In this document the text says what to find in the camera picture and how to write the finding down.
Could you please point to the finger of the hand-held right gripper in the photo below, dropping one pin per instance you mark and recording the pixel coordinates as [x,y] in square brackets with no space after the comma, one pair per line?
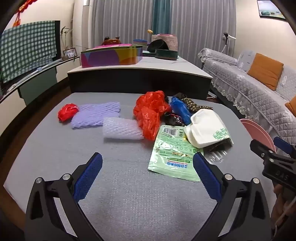
[284,144]
[261,150]

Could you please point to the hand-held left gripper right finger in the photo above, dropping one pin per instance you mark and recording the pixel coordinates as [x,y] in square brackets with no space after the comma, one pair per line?
[208,178]

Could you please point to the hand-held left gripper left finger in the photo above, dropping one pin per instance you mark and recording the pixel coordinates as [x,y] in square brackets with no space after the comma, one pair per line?
[89,176]

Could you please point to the pink plastic bin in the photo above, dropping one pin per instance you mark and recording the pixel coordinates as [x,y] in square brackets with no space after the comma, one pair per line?
[256,132]

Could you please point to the clear plastic wrapper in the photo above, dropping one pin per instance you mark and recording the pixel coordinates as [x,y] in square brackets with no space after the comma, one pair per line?
[215,157]

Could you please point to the green snack packet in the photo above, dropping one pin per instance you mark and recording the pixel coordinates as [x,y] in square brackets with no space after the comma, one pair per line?
[171,157]

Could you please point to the white paper bag green print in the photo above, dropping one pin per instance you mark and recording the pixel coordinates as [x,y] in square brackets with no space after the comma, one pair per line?
[203,127]

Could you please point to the pale lilac foam fruit net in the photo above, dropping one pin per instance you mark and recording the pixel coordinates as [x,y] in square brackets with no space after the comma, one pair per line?
[120,128]

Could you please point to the purple foam fruit net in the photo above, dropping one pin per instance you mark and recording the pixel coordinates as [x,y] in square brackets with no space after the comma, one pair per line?
[92,114]

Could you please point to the small red plastic bag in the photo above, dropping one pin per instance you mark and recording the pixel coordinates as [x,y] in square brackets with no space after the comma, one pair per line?
[67,112]

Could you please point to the black red snack wrapper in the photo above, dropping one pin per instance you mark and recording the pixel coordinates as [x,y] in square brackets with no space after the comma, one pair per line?
[173,119]

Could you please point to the black fabric band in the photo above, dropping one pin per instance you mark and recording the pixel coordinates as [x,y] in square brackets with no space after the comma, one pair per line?
[194,105]

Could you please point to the blue plastic bag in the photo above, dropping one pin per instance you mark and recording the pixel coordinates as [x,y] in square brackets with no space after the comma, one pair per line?
[180,109]

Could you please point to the large red plastic bag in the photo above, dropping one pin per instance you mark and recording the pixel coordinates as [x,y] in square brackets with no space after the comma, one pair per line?
[148,111]

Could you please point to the person's right hand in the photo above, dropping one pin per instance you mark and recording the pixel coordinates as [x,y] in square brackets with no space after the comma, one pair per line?
[285,201]

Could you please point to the grey padded table cover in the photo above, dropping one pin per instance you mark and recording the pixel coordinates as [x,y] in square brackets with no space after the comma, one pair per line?
[115,197]

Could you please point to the orange cushion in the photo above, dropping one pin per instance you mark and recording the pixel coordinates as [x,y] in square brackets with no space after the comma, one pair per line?
[264,70]
[291,105]

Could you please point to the sofa with grey quilted cover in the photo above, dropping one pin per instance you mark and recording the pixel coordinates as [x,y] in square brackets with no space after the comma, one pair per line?
[231,76]

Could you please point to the white green television cabinet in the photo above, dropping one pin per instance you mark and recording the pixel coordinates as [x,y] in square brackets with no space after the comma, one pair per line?
[34,85]

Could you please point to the white top coffee table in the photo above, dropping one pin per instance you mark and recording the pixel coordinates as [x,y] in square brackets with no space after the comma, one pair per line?
[138,81]

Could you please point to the white rod blue joint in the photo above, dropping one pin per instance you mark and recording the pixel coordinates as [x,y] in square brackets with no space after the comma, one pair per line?
[38,68]

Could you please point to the white floor stand black head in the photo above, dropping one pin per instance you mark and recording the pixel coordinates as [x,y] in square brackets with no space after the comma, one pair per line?
[226,37]

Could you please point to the multicoloured rectangular box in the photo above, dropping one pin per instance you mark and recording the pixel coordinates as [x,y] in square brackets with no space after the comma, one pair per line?
[108,56]

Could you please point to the dark green round container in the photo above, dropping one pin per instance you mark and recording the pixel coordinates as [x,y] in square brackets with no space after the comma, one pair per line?
[166,54]

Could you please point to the red brown teapot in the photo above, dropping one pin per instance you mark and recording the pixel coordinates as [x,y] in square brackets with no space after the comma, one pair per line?
[111,42]

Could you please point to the grey curtain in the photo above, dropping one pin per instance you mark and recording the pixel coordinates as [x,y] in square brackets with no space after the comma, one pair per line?
[120,20]
[203,27]

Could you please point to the potted bamboo plant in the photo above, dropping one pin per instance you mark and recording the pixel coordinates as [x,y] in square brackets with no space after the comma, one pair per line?
[64,37]

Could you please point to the pink quilted bag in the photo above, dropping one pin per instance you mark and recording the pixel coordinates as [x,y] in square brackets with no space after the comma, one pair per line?
[170,41]

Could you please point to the stacked coloured bowls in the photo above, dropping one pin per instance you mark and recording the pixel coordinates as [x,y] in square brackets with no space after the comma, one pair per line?
[140,42]

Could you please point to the green checked cloth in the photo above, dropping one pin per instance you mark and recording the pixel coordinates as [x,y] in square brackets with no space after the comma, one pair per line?
[27,46]

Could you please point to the black television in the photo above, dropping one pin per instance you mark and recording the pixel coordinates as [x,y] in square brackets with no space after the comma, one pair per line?
[58,34]

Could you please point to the white standing air conditioner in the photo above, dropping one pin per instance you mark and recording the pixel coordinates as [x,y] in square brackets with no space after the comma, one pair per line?
[81,27]

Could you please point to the yellow flower bud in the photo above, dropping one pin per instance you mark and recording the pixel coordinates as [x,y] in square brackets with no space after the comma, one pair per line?
[150,31]

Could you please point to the teal curtain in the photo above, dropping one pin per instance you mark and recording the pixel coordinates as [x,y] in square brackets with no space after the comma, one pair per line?
[161,16]

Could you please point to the small photo frame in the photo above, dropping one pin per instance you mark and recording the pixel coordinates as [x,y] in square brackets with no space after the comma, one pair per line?
[70,53]

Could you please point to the framed wall picture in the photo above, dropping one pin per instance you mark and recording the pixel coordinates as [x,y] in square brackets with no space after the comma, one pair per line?
[270,9]

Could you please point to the red knot wall ornament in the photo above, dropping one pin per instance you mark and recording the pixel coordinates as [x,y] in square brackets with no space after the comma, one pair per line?
[17,22]

